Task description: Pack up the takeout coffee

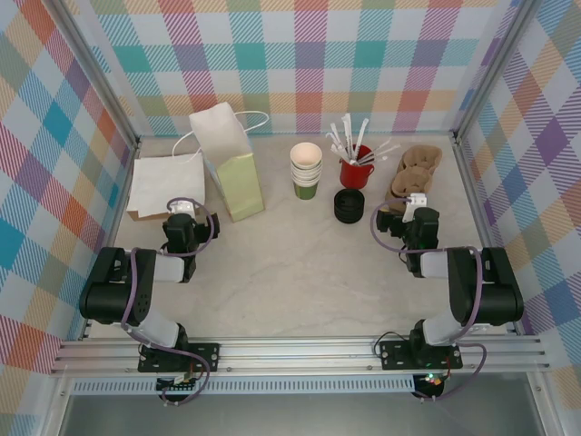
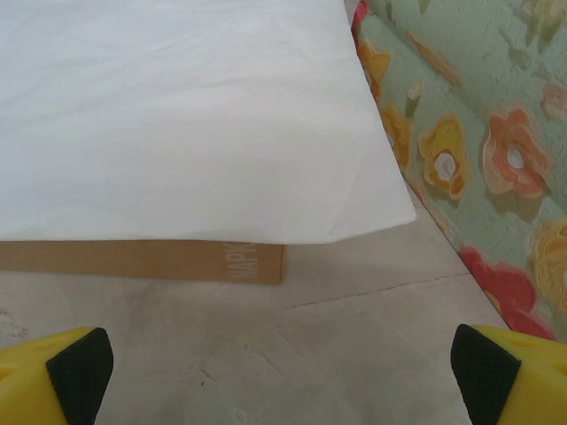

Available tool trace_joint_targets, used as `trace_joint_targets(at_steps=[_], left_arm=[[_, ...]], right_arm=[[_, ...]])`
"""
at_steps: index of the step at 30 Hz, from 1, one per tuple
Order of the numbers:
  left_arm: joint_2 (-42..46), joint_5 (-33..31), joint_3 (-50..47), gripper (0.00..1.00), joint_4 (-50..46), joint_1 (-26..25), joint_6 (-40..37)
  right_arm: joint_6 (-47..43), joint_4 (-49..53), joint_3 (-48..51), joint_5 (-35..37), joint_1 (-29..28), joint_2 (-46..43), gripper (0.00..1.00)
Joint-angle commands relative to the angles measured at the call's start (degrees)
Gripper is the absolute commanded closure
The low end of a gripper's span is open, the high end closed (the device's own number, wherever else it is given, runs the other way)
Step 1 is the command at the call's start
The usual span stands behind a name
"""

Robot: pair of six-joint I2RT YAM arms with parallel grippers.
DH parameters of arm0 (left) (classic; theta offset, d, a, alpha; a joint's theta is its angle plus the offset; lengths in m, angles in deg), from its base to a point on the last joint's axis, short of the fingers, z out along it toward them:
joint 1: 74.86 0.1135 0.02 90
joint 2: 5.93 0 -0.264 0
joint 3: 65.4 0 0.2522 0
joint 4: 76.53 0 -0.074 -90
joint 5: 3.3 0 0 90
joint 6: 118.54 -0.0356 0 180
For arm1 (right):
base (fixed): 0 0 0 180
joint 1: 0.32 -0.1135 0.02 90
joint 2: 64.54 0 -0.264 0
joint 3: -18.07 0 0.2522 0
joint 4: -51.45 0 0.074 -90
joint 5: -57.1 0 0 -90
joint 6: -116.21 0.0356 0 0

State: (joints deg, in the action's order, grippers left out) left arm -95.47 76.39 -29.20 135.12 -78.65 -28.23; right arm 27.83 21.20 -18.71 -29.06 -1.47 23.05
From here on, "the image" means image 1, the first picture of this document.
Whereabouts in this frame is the printed paper gift bag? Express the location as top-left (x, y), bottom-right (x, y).
top-left (172, 102), bottom-right (271, 224)

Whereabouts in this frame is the green paper coffee cup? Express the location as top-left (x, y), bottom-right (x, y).
top-left (290, 142), bottom-right (324, 171)

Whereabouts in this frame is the brown pulp carrier stack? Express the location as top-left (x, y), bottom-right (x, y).
top-left (384, 154), bottom-right (438, 213)

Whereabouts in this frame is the black cup lid stack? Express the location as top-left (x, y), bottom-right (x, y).
top-left (333, 199), bottom-right (366, 226)

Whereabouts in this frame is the brown cardboard piece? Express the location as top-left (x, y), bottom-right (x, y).
top-left (125, 208), bottom-right (173, 224)

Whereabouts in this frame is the white paper sheet stack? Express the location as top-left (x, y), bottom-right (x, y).
top-left (131, 152), bottom-right (207, 219)

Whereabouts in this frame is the red metal mug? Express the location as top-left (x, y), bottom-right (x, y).
top-left (340, 144), bottom-right (376, 190)

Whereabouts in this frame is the green paper cup stack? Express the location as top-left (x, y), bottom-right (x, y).
top-left (291, 161), bottom-right (322, 202)

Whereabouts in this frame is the small electronics board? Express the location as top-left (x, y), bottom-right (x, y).
top-left (155, 373), bottom-right (202, 393)
top-left (414, 372), bottom-right (447, 391)

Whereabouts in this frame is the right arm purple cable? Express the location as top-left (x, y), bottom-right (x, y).
top-left (371, 205), bottom-right (489, 403)

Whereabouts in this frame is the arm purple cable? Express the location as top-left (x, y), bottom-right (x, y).
top-left (371, 205), bottom-right (489, 403)
top-left (119, 196), bottom-right (215, 408)

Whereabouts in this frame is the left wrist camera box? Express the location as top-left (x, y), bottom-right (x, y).
top-left (166, 196), bottom-right (202, 215)

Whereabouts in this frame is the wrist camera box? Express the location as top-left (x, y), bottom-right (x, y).
top-left (405, 192), bottom-right (428, 223)
top-left (166, 196), bottom-right (202, 215)

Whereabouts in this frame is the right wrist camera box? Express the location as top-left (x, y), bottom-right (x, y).
top-left (405, 192), bottom-right (428, 223)

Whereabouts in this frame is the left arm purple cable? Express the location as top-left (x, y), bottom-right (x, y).
top-left (119, 196), bottom-right (215, 408)

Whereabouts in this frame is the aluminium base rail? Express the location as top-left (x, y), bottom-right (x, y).
top-left (49, 335), bottom-right (553, 376)

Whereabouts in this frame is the perforated metal cable tray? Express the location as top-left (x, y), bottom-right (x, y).
top-left (70, 380), bottom-right (417, 397)

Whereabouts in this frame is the aluminium frame post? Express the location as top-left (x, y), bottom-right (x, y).
top-left (54, 0), bottom-right (143, 151)
top-left (451, 0), bottom-right (537, 146)

